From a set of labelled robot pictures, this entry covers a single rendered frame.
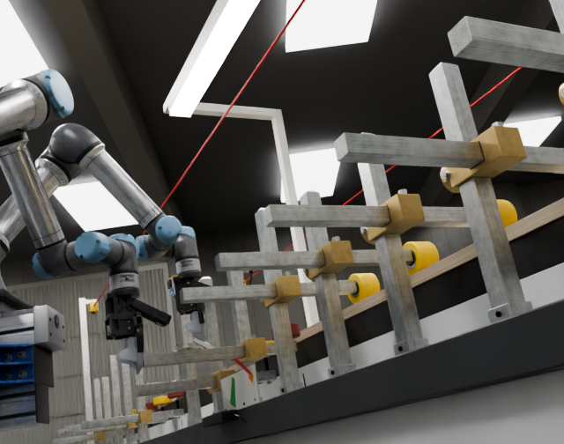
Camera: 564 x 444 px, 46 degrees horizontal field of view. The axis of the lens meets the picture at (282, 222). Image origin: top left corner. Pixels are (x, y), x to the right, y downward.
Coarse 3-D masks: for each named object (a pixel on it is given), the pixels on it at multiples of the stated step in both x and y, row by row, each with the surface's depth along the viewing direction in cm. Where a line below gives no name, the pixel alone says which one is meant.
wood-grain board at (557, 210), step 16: (544, 208) 115; (560, 208) 111; (512, 224) 121; (528, 224) 118; (544, 224) 115; (512, 240) 122; (448, 256) 137; (464, 256) 132; (416, 272) 146; (432, 272) 142; (368, 304) 163; (304, 336) 194
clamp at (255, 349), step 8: (240, 344) 181; (248, 344) 176; (256, 344) 176; (264, 344) 177; (248, 352) 176; (256, 352) 175; (264, 352) 176; (240, 360) 181; (248, 360) 179; (256, 360) 182
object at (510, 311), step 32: (512, 320) 90; (544, 320) 85; (416, 352) 109; (448, 352) 102; (480, 352) 96; (512, 352) 90; (544, 352) 85; (288, 384) 156; (320, 384) 138; (352, 384) 126; (384, 384) 117; (416, 384) 109; (448, 384) 102; (480, 384) 96; (256, 416) 167; (288, 416) 151; (320, 416) 138
